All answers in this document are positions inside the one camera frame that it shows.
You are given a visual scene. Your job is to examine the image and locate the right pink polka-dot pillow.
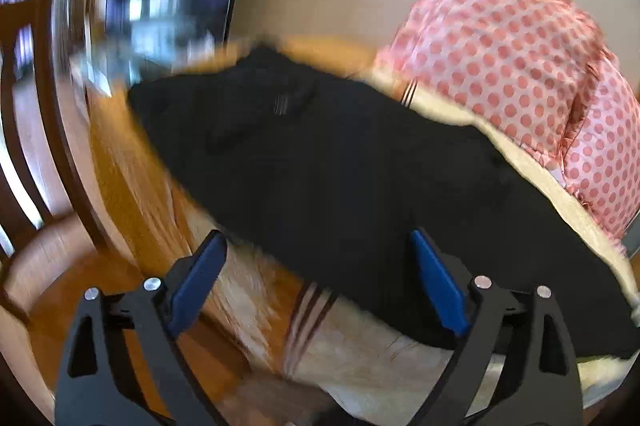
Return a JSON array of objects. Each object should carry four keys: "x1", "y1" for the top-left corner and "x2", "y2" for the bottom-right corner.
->
[{"x1": 563, "y1": 52, "x2": 639, "y2": 240}]

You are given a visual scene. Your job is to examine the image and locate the cream patterned bed sheet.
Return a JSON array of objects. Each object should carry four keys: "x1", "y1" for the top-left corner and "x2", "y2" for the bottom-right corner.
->
[{"x1": 204, "y1": 68, "x2": 639, "y2": 425}]

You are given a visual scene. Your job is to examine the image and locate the pink polka-dot pillow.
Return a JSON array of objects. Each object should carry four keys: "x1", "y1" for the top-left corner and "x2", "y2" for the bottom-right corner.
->
[
  {"x1": 375, "y1": 0, "x2": 603, "y2": 165},
  {"x1": 563, "y1": 52, "x2": 639, "y2": 240}
]

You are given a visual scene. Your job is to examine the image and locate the left pink polka-dot pillow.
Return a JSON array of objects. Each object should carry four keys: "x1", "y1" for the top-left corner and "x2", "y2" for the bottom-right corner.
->
[{"x1": 375, "y1": 0, "x2": 603, "y2": 165}]

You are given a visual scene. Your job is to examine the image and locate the black pants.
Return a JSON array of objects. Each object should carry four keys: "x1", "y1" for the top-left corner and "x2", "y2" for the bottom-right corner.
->
[{"x1": 127, "y1": 46, "x2": 639, "y2": 359}]

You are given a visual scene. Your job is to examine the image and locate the dark wooden chair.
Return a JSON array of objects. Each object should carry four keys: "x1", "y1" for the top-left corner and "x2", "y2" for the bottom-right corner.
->
[{"x1": 0, "y1": 0, "x2": 141, "y2": 322}]

